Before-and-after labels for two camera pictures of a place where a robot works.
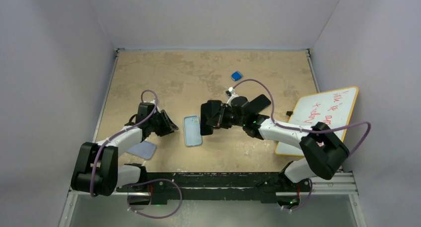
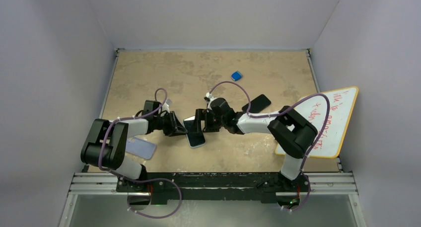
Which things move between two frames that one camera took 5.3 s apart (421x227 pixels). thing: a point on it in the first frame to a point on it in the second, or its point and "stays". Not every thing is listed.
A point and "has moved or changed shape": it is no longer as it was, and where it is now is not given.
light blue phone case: (193, 136) stays
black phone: (206, 110) has moved or changed shape
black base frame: (161, 187) stays
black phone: (259, 104) stays
